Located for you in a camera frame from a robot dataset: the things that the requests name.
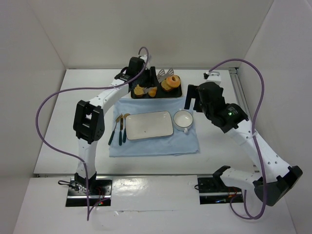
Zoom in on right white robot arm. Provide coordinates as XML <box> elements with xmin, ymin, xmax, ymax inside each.
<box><xmin>184</xmin><ymin>82</ymin><xmax>303</xmax><ymax>206</ymax></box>

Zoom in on black rectangular tray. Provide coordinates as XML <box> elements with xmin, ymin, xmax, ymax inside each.
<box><xmin>130</xmin><ymin>75</ymin><xmax>182</xmax><ymax>99</ymax></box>

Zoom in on white bowl with handles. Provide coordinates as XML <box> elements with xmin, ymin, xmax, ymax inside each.
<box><xmin>173</xmin><ymin>110</ymin><xmax>194</xmax><ymax>134</ymax></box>

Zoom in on sugared donut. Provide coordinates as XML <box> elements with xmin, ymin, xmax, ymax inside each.
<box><xmin>166</xmin><ymin>75</ymin><xmax>181</xmax><ymax>88</ymax></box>

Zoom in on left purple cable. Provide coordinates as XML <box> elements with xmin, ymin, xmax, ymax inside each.
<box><xmin>35</xmin><ymin>46</ymin><xmax>150</xmax><ymax>221</ymax></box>

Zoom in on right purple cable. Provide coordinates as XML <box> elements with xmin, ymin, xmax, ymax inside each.
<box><xmin>203</xmin><ymin>58</ymin><xmax>267</xmax><ymax>220</ymax></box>

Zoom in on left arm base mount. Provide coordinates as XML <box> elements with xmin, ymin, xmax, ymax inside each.
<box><xmin>58</xmin><ymin>178</ymin><xmax>113</xmax><ymax>207</ymax></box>

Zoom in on purple cable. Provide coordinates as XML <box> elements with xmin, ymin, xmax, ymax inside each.
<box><xmin>35</xmin><ymin>46</ymin><xmax>150</xmax><ymax>221</ymax></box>
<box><xmin>203</xmin><ymin>58</ymin><xmax>267</xmax><ymax>220</ymax></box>

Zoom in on white rectangular plate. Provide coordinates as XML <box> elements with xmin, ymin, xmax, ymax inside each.
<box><xmin>126</xmin><ymin>111</ymin><xmax>174</xmax><ymax>140</ymax></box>

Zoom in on gold spoon green handle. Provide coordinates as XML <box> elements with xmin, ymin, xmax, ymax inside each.
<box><xmin>122</xmin><ymin>113</ymin><xmax>130</xmax><ymax>143</ymax></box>

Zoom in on gold knife green handle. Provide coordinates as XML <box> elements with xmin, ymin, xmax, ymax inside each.
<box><xmin>118</xmin><ymin>114</ymin><xmax>123</xmax><ymax>146</ymax></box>

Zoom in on aluminium rail right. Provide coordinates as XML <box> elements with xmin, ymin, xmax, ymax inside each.
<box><xmin>222</xmin><ymin>68</ymin><xmax>257</xmax><ymax>173</ymax></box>

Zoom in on bread slice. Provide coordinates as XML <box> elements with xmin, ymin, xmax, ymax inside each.
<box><xmin>134</xmin><ymin>85</ymin><xmax>144</xmax><ymax>98</ymax></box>
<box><xmin>161</xmin><ymin>80</ymin><xmax>175</xmax><ymax>92</ymax></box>

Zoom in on bread slice left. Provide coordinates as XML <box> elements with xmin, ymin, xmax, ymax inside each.
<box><xmin>134</xmin><ymin>85</ymin><xmax>144</xmax><ymax>98</ymax></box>

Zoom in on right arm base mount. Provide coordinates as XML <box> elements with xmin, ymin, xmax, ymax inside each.
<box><xmin>194</xmin><ymin>176</ymin><xmax>243</xmax><ymax>205</ymax></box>

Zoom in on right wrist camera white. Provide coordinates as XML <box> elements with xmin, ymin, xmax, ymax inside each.
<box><xmin>203</xmin><ymin>71</ymin><xmax>221</xmax><ymax>85</ymax></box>

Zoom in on gold fork green handle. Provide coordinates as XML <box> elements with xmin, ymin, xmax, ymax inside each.
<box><xmin>108</xmin><ymin>114</ymin><xmax>122</xmax><ymax>146</ymax></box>

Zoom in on croissant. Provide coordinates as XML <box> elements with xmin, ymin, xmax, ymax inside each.
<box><xmin>148</xmin><ymin>87</ymin><xmax>157</xmax><ymax>98</ymax></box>

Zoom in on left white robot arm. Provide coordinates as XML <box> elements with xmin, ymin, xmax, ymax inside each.
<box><xmin>73</xmin><ymin>55</ymin><xmax>155</xmax><ymax>189</ymax></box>

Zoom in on bread slice right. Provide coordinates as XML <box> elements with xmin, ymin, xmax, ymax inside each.
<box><xmin>161</xmin><ymin>80</ymin><xmax>175</xmax><ymax>92</ymax></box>

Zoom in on silver metal tongs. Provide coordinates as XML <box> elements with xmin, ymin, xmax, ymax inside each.
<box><xmin>143</xmin><ymin>68</ymin><xmax>174</xmax><ymax>94</ymax></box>

